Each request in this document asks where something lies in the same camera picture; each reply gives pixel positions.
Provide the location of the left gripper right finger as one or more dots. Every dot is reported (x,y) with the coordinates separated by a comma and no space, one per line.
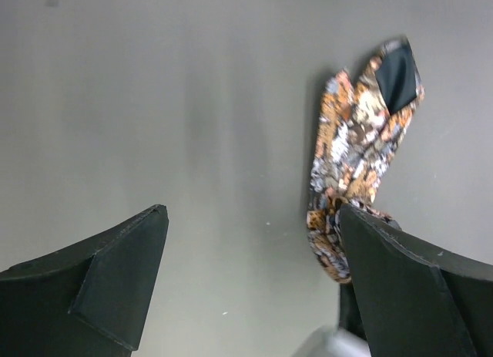
(415,298)

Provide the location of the brown floral tie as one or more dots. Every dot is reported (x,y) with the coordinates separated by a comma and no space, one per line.
(360,127)

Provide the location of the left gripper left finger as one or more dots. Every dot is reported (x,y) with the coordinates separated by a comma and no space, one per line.
(88,299)

